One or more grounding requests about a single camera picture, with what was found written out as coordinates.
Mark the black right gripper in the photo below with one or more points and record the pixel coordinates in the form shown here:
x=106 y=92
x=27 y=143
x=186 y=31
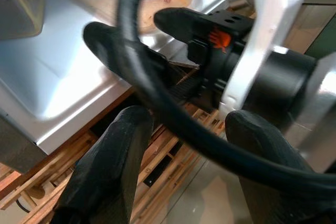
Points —
x=220 y=64

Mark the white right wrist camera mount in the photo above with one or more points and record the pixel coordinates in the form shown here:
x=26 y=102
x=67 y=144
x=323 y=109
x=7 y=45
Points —
x=265 y=24

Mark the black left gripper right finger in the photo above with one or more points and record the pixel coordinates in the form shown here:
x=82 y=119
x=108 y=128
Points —
x=252 y=134

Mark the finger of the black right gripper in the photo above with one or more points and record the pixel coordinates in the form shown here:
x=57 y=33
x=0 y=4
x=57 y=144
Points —
x=105 y=43

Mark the wooden slatted rack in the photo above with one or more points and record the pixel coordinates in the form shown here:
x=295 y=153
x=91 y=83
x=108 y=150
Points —
x=39 y=179

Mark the clear jar pink lid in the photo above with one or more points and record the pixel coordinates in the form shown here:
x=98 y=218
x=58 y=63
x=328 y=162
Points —
x=18 y=6

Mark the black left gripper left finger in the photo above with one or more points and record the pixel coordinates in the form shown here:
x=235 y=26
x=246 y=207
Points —
x=105 y=176

